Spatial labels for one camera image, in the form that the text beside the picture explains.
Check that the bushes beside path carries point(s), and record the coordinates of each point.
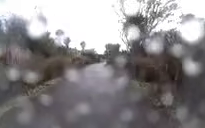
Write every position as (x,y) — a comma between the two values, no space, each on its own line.
(163,63)
(33,56)

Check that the bare tree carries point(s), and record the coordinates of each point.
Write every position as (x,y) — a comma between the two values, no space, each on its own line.
(143,16)

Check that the grass verge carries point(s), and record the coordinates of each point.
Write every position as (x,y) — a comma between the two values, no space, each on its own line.
(6,110)

